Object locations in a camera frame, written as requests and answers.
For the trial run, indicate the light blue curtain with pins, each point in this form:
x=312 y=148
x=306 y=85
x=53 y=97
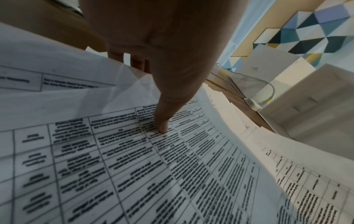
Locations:
x=249 y=28

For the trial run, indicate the white power adapter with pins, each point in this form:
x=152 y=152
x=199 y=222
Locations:
x=253 y=104

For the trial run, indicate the white paper sheet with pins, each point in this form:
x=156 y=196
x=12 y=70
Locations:
x=95 y=52

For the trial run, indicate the open white box with insert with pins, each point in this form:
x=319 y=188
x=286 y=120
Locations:
x=318 y=105

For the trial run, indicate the printed table paper sheet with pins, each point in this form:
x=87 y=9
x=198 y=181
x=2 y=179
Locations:
x=318 y=175
x=116 y=175
x=55 y=59
x=232 y=113

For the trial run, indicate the person's left hand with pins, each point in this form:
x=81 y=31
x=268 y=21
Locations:
x=166 y=39

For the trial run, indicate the geometric patterned panel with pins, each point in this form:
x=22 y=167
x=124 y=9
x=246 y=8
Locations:
x=312 y=32

